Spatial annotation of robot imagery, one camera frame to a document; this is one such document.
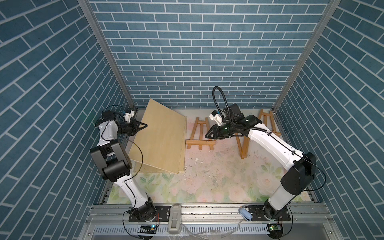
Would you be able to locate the wooden easel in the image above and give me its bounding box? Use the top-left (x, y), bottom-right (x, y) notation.
top-left (236, 134), bottom-right (250, 160)
top-left (186, 117), bottom-right (216, 151)
top-left (258, 109), bottom-right (282, 137)

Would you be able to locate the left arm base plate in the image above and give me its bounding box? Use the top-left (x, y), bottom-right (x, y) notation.
top-left (129, 205), bottom-right (171, 223)

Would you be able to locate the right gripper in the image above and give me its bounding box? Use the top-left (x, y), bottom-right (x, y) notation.
top-left (203, 123), bottom-right (235, 140)

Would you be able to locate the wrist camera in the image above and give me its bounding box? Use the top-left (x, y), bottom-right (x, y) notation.
top-left (209, 110), bottom-right (223, 126)
top-left (124, 110), bottom-right (136, 123)

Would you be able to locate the right black corrugated cable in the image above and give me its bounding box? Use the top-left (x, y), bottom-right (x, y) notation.
top-left (212, 86), bottom-right (271, 134)

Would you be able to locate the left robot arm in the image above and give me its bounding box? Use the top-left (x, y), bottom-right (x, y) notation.
top-left (90, 110), bottom-right (157, 222)

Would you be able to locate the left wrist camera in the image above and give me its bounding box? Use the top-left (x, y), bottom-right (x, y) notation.
top-left (124, 110), bottom-right (136, 123)

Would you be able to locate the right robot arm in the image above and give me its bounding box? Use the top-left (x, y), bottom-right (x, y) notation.
top-left (205, 111), bottom-right (316, 221)

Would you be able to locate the grey rail handle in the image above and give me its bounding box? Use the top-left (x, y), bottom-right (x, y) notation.
top-left (168, 204), bottom-right (182, 235)

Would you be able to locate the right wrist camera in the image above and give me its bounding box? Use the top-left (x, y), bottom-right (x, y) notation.
top-left (209, 110), bottom-right (223, 126)

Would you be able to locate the wooden canvas board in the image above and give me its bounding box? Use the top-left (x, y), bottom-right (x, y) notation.
top-left (129, 116), bottom-right (187, 174)
top-left (129, 99), bottom-right (187, 174)

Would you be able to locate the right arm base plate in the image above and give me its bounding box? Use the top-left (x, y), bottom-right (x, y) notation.
top-left (247, 205), bottom-right (292, 222)

